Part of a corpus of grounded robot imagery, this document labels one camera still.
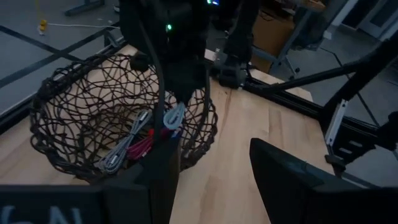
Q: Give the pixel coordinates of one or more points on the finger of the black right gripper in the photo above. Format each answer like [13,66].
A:
[181,95]
[191,95]

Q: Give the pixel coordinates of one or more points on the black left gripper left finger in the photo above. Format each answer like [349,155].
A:
[124,205]

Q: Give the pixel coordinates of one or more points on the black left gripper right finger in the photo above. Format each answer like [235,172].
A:
[295,199]

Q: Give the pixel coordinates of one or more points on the dark woven wicker basket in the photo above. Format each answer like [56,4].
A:
[46,88]

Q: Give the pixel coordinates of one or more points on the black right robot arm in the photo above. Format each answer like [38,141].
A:
[239,31]

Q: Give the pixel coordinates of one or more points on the cardboard box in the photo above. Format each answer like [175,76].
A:
[270,34]

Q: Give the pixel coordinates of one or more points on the grey table leg base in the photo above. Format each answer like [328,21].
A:
[84,7]

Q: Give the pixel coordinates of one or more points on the white frame bracket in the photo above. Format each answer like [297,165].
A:
[335,123]

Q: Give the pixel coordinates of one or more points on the black aluminium table frame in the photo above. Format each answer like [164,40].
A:
[295,104]

